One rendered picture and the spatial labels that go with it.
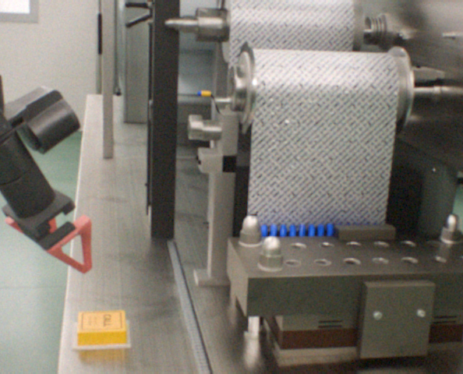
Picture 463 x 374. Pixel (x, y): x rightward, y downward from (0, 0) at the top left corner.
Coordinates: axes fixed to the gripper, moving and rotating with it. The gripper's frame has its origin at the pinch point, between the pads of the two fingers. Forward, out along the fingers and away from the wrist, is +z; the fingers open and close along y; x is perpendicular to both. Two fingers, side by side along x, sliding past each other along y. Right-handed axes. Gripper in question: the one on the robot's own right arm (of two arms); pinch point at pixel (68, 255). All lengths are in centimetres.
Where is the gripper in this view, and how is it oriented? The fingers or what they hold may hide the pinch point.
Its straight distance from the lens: 101.3
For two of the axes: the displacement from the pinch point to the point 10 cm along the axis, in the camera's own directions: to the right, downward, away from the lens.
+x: -7.1, 5.9, -3.9
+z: 3.5, 7.7, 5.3
